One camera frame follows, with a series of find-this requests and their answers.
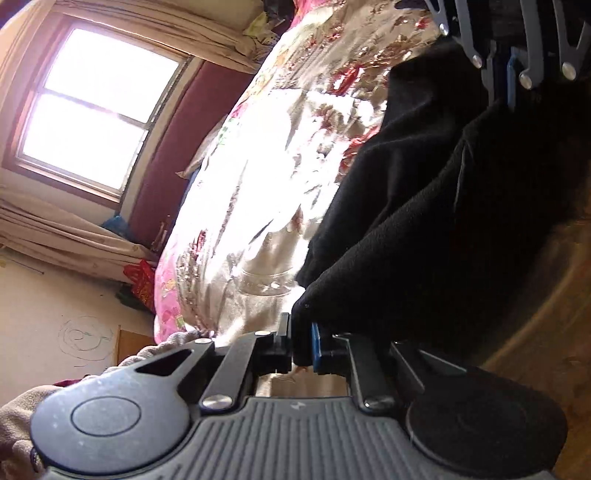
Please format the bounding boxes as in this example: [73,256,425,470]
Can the red bag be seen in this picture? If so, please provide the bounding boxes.
[123,258,158,315]

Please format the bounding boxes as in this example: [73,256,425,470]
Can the beige curtain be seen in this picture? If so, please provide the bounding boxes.
[0,187,160,283]
[0,0,282,75]

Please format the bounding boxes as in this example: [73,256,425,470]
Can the window with wooden frame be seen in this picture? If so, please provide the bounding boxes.
[2,14,195,209]

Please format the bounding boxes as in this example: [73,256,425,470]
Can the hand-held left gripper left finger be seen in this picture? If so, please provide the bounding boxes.
[131,313,294,412]

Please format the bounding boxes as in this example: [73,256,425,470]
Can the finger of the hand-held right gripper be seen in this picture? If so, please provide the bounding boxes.
[505,0,591,113]
[434,0,500,100]

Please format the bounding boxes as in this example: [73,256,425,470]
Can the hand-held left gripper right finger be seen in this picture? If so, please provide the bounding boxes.
[309,322,469,414]

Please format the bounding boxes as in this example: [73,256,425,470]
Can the floral satin bedspread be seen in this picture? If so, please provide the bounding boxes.
[152,0,458,398]

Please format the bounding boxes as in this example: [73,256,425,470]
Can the dark clothes pile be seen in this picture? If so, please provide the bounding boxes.
[269,0,303,37]

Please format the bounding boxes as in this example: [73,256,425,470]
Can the blue cloth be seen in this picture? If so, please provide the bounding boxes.
[98,213,136,237]

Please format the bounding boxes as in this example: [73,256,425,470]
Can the black pants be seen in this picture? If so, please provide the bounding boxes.
[294,39,591,370]

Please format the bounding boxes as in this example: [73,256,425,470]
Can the pale crumpled cloth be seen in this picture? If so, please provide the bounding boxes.
[241,10,277,48]

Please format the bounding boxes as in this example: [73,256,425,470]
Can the maroon padded headboard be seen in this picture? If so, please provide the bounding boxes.
[130,59,260,251]

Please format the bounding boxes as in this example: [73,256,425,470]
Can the wooden nightstand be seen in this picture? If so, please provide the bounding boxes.
[115,325,158,366]

